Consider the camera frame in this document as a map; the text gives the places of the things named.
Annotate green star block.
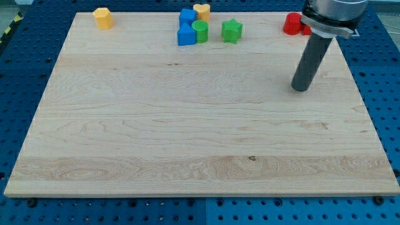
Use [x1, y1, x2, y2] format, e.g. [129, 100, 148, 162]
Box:
[221, 19, 243, 44]

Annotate light wooden board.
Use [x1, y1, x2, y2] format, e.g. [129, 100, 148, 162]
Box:
[4, 12, 399, 198]

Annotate blue triangular block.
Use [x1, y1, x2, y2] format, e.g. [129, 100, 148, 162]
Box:
[177, 23, 196, 46]

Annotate green cylinder block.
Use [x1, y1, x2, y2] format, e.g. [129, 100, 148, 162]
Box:
[191, 20, 209, 43]

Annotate blue cube block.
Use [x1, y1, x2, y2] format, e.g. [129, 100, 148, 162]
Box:
[179, 9, 197, 26]

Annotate yellow heart block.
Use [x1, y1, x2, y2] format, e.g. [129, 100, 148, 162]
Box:
[193, 4, 211, 22]

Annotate red cylinder block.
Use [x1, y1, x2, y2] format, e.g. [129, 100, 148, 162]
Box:
[283, 12, 303, 35]

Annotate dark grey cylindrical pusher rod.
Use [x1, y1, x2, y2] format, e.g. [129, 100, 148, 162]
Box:
[291, 33, 332, 92]

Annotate yellow hexagon block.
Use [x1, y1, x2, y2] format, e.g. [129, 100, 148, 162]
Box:
[92, 7, 114, 29]

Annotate yellow black hazard tape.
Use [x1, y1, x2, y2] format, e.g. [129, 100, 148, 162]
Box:
[1, 11, 24, 45]

